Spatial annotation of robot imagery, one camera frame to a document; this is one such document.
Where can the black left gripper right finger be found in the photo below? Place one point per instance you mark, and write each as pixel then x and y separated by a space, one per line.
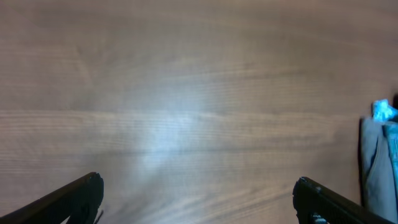
pixel 315 203

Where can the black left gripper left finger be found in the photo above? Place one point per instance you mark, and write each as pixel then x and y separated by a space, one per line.
pixel 76 202

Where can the grey folded garment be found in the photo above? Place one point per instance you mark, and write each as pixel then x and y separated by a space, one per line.
pixel 377 178

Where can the bright blue crumpled cloth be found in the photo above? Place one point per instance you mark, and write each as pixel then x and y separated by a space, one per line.
pixel 382 111

